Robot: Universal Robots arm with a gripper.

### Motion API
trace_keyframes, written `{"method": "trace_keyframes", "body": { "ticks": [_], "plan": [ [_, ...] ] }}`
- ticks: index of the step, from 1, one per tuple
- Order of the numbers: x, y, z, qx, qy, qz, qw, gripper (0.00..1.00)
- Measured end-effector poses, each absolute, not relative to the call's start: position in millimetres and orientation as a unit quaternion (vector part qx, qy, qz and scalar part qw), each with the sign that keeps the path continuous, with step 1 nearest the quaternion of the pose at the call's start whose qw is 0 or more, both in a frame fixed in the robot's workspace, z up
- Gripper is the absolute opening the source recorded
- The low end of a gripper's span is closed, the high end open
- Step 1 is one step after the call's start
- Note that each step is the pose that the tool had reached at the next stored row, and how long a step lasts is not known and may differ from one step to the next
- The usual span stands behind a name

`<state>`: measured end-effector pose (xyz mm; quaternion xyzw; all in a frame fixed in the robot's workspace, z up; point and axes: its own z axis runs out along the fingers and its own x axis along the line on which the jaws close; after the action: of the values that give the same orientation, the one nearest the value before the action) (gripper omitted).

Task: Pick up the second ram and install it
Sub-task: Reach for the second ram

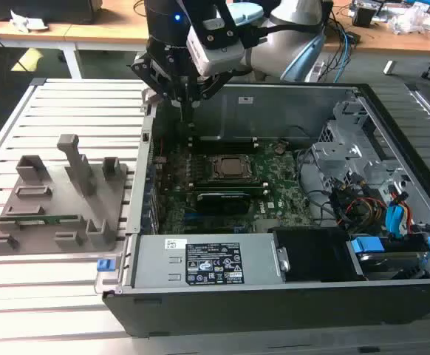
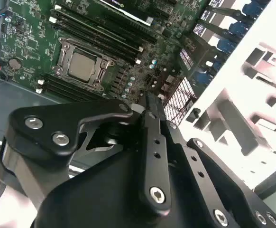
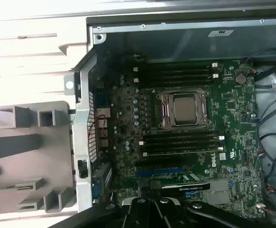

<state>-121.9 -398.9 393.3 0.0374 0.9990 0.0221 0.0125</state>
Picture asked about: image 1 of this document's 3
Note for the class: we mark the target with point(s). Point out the green motherboard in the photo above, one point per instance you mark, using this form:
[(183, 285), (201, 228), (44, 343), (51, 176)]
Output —
[(285, 192)]

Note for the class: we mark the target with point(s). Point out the black RAM slot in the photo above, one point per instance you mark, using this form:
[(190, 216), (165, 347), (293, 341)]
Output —
[(222, 149), (260, 184), (261, 192)]

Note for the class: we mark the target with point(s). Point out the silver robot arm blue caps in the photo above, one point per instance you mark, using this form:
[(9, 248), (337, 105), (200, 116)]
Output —
[(274, 55)]

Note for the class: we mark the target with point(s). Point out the white crumpled paper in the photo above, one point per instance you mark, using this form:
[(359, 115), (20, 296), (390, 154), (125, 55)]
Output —
[(26, 20)]

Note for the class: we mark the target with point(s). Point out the large black desk device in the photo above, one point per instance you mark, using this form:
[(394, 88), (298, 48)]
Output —
[(34, 9)]

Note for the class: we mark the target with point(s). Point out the wooden desk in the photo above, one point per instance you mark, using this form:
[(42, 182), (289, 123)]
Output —
[(100, 31)]

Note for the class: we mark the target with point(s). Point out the white case sticker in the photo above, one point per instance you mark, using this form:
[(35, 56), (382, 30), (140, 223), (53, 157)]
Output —
[(246, 100)]

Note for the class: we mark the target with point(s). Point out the silver CPU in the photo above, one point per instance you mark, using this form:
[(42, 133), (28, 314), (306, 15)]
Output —
[(233, 167)]

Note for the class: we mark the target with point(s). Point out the silver metal drive cage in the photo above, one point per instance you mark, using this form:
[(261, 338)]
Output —
[(333, 155)]

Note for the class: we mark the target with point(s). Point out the grey parts rack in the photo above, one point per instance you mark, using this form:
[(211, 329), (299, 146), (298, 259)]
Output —
[(63, 201)]

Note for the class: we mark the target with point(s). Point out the blue case latch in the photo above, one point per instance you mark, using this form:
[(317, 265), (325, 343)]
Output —
[(104, 265)]

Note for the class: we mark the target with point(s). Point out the black power supply label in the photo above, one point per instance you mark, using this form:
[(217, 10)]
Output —
[(215, 262)]

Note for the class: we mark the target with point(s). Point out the black graphics card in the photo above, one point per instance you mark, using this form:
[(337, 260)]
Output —
[(222, 203)]

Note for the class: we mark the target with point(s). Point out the round coin battery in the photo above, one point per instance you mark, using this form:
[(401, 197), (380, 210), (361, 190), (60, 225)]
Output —
[(279, 148)]

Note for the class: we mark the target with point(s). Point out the small black box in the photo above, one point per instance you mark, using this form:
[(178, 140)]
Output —
[(364, 15)]

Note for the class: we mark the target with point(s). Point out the black plastic fan shroud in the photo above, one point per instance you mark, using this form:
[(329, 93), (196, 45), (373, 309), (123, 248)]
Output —
[(311, 255)]

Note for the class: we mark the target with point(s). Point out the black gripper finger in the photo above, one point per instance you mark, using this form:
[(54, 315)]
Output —
[(213, 87), (152, 75)]

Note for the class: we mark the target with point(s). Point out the green RAM stick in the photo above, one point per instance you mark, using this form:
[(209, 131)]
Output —
[(37, 219), (222, 140)]

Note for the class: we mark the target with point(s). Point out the yellow floor sheet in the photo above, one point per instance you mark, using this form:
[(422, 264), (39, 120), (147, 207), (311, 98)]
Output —
[(30, 59)]

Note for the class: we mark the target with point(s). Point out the grey power supply unit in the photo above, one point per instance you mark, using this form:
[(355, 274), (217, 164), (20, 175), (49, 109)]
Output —
[(156, 259)]

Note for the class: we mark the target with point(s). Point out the black open PC case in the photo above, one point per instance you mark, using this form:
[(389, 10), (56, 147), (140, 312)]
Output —
[(237, 310)]

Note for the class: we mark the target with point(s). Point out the white power strip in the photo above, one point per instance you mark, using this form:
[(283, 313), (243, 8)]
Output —
[(316, 70)]

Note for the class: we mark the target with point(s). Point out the clear plastic bag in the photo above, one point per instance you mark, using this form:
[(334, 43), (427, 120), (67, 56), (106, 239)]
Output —
[(411, 20)]

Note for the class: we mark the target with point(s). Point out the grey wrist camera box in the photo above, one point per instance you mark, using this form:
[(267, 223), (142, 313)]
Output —
[(218, 55)]

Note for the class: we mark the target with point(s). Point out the hard disk in blue carrier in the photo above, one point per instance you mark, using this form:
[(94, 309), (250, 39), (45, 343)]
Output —
[(368, 245)]

